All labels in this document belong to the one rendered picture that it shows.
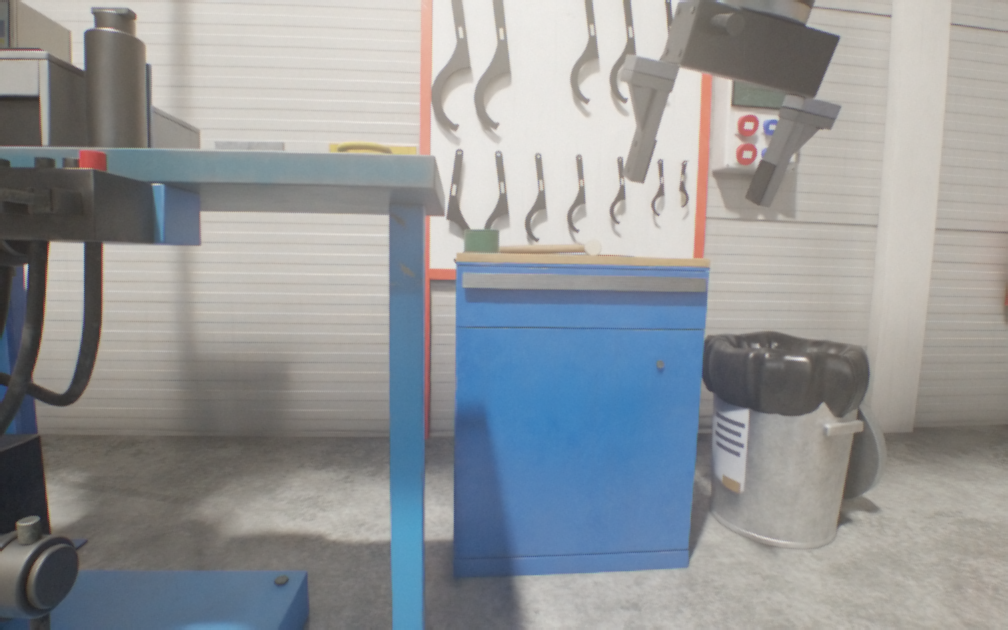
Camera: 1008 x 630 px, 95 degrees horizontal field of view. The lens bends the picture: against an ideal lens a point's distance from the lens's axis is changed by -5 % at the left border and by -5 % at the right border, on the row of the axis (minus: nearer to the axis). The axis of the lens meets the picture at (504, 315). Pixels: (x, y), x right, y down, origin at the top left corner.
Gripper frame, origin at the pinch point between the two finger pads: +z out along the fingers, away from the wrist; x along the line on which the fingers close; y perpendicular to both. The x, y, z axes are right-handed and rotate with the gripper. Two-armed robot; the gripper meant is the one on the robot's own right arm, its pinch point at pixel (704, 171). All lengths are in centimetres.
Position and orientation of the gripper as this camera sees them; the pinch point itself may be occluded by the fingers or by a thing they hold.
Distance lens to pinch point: 51.7
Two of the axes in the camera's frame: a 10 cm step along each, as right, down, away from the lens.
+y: 0.8, 4.9, -8.7
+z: -1.8, 8.6, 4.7
